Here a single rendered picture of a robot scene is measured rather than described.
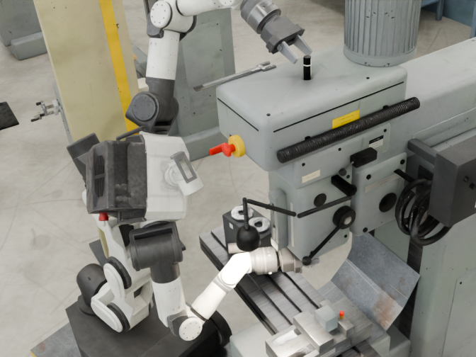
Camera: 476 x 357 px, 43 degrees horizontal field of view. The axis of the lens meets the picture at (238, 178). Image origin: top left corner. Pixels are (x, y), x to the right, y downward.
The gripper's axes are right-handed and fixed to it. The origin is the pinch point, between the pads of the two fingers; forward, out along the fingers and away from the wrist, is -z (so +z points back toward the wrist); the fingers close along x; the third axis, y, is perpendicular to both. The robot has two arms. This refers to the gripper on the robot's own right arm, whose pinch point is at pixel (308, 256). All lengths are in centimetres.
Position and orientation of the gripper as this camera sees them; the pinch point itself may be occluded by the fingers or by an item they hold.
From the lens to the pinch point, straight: 202.6
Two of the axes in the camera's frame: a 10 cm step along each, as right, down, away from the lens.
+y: 0.6, 8.1, 5.9
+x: -0.9, -5.8, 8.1
